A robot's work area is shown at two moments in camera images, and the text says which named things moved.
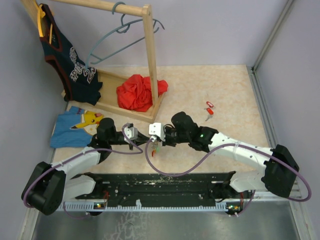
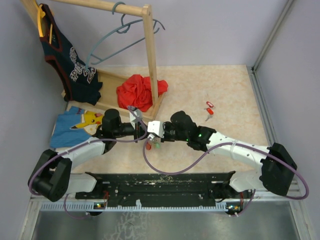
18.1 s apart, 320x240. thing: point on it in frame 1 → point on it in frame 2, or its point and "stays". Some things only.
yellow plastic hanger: (41, 13) stays
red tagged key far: (210, 104) stays
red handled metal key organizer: (155, 148) → (148, 146)
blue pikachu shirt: (75, 128) stays
